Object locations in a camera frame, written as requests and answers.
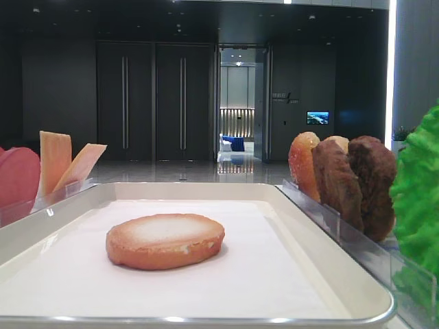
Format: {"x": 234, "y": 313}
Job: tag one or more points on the dark brown meat patty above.
{"x": 375, "y": 167}

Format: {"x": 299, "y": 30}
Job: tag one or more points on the orange bread slice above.
{"x": 341, "y": 141}
{"x": 300, "y": 161}

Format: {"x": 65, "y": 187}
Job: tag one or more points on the lighter brown meat patty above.
{"x": 336, "y": 182}

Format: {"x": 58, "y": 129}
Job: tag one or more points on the front orange bread slice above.
{"x": 300, "y": 161}

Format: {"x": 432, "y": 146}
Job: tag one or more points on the potted plants in planter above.
{"x": 399, "y": 136}

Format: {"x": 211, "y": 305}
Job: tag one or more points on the wall screen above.
{"x": 317, "y": 118}

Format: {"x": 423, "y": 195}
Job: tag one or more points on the clear acrylic rack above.
{"x": 415, "y": 288}
{"x": 17, "y": 211}

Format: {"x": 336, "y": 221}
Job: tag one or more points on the blue sofa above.
{"x": 236, "y": 143}

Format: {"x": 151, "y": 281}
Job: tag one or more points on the rear orange bread slice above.
{"x": 341, "y": 141}

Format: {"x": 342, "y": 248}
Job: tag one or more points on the clear acrylic rack right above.
{"x": 415, "y": 288}

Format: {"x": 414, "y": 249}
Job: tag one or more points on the white rectangular tray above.
{"x": 276, "y": 269}

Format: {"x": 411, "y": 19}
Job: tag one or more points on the clear acrylic rack left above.
{"x": 17, "y": 211}

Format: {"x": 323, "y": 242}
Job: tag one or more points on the upright orange cheese slice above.
{"x": 55, "y": 159}

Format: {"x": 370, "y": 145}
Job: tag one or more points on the leaning orange cheese slice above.
{"x": 81, "y": 165}

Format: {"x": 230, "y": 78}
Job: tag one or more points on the green lettuce leaf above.
{"x": 415, "y": 194}

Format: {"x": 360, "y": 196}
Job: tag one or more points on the round bread slice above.
{"x": 164, "y": 241}

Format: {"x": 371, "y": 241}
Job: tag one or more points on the dark double door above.
{"x": 154, "y": 100}

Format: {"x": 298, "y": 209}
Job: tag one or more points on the red tomato slice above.
{"x": 20, "y": 175}

